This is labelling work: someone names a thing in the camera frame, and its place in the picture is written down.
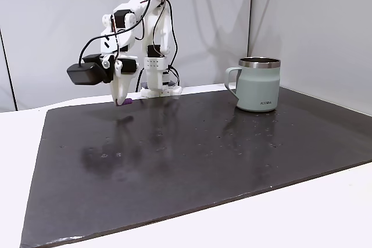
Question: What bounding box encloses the pale green steel mug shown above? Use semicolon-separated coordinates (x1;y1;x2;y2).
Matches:
224;56;281;113

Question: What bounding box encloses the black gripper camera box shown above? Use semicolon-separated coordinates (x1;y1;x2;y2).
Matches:
66;53;113;86

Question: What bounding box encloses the black rubber table mat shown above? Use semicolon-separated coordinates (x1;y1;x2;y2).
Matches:
19;86;372;248

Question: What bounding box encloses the black arm motor cable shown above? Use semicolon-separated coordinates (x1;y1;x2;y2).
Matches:
162;0;179;67

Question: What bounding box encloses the black camera cable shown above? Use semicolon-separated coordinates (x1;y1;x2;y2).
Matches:
77;0;153;67

